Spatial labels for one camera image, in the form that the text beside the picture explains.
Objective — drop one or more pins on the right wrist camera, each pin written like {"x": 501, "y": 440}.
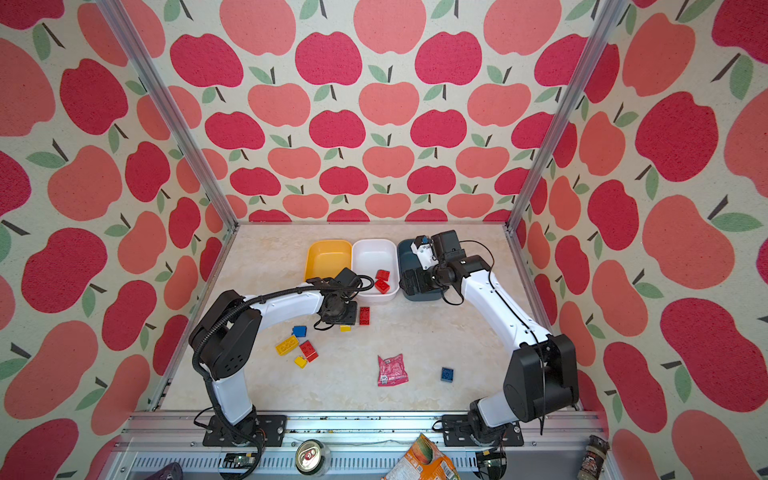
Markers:
{"x": 443, "y": 248}

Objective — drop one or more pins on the dark glass jar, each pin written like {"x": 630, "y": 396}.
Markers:
{"x": 594, "y": 458}

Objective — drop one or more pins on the dark teal plastic bin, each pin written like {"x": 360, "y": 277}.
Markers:
{"x": 407, "y": 261}

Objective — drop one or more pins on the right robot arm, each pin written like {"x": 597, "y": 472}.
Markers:
{"x": 541, "y": 375}

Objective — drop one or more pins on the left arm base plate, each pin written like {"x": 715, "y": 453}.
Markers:
{"x": 255, "y": 430}

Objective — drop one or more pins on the aluminium post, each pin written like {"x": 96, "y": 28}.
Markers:
{"x": 602, "y": 31}
{"x": 130, "y": 40}

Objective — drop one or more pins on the red small lego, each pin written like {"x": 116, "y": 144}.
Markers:
{"x": 383, "y": 275}

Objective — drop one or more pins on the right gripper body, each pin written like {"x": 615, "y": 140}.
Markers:
{"x": 425, "y": 279}

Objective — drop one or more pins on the dark purple object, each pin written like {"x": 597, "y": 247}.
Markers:
{"x": 171, "y": 471}

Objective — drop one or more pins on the right aluminium post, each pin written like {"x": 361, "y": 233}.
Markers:
{"x": 602, "y": 31}

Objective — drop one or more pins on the yellow long lego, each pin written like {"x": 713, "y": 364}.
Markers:
{"x": 287, "y": 346}

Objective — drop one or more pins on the aluminium front rail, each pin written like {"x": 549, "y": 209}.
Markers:
{"x": 363, "y": 445}

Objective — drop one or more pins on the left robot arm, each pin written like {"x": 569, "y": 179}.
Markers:
{"x": 223, "y": 339}

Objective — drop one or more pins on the left aluminium post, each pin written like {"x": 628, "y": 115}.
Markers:
{"x": 130, "y": 40}

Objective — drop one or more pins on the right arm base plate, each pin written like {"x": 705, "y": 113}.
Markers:
{"x": 469, "y": 430}

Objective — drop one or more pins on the green circuit board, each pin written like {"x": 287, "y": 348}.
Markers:
{"x": 237, "y": 461}

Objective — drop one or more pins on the yellow plastic bin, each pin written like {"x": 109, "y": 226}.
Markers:
{"x": 327, "y": 258}

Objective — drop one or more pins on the dark blue square lego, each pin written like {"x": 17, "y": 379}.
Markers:
{"x": 447, "y": 375}

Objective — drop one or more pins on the red long lego centre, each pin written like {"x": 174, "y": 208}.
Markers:
{"x": 364, "y": 316}

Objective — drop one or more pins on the white plastic bin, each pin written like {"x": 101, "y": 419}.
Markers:
{"x": 368, "y": 257}

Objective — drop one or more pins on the soda can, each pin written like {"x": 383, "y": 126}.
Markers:
{"x": 312, "y": 458}

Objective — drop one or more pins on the pink snack packet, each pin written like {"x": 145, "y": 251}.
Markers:
{"x": 392, "y": 371}

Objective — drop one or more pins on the orange snack bag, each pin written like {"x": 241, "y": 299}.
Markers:
{"x": 423, "y": 461}

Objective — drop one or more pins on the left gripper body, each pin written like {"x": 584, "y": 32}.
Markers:
{"x": 346, "y": 314}

